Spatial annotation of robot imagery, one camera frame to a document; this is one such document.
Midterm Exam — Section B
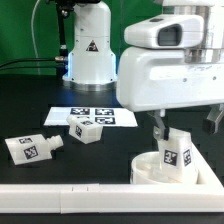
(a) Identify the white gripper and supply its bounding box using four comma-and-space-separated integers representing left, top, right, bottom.
116, 47, 224, 140

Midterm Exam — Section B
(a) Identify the white L-shaped fence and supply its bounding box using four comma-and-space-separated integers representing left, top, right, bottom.
0, 150, 224, 214

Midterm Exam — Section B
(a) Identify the white marker sheet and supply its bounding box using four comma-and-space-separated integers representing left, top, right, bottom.
44, 107, 138, 127

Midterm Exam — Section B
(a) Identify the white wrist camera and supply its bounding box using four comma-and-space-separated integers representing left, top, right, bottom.
124, 14, 204, 49

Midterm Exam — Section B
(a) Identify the black cable upper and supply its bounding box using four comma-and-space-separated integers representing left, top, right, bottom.
0, 57, 69, 69

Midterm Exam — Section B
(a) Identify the black cable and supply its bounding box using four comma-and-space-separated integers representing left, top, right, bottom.
0, 57, 69, 69
0, 64, 69, 73

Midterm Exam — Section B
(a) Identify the white thin cable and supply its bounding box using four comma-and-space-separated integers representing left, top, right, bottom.
30, 0, 44, 76

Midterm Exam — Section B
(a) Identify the black cable lower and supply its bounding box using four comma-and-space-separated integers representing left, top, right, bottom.
0, 64, 69, 73

